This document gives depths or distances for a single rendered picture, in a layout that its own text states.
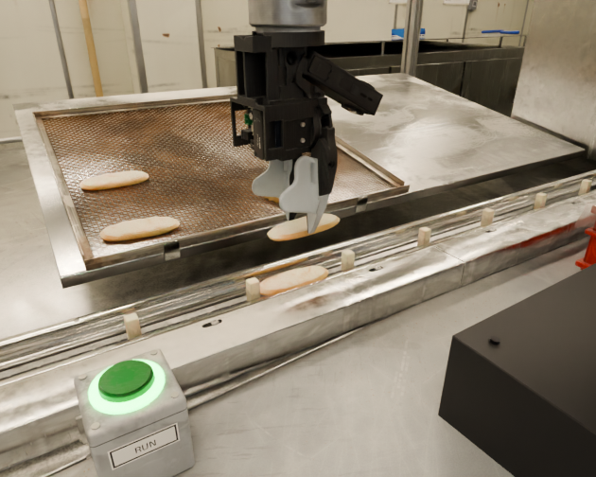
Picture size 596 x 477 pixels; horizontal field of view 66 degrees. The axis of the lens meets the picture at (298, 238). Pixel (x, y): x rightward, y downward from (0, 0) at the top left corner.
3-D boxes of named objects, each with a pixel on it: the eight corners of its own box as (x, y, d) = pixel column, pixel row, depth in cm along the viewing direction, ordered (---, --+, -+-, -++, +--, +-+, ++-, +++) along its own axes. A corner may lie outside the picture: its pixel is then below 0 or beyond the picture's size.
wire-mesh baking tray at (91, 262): (86, 271, 53) (83, 260, 52) (33, 119, 87) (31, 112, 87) (408, 192, 77) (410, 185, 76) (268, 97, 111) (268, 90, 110)
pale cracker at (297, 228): (277, 245, 52) (277, 236, 51) (260, 233, 54) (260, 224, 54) (346, 224, 57) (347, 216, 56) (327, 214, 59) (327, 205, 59)
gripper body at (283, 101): (232, 151, 51) (223, 30, 45) (296, 140, 55) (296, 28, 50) (268, 168, 45) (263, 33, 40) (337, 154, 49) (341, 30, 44)
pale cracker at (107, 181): (82, 193, 67) (80, 186, 66) (78, 182, 69) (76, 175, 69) (151, 182, 71) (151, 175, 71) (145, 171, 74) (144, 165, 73)
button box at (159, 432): (107, 544, 35) (77, 443, 31) (89, 467, 42) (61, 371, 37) (208, 493, 39) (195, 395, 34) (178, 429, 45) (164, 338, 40)
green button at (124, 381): (107, 420, 33) (102, 403, 32) (96, 385, 36) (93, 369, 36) (162, 398, 35) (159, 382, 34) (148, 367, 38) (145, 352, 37)
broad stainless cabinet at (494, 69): (291, 237, 264) (290, 44, 220) (220, 185, 345) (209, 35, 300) (508, 180, 354) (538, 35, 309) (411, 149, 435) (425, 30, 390)
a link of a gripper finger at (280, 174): (245, 218, 56) (247, 147, 51) (286, 207, 59) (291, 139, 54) (258, 231, 54) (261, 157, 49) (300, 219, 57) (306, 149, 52)
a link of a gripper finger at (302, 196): (275, 242, 51) (265, 159, 48) (318, 229, 54) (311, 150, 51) (290, 249, 49) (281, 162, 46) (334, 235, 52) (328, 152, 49)
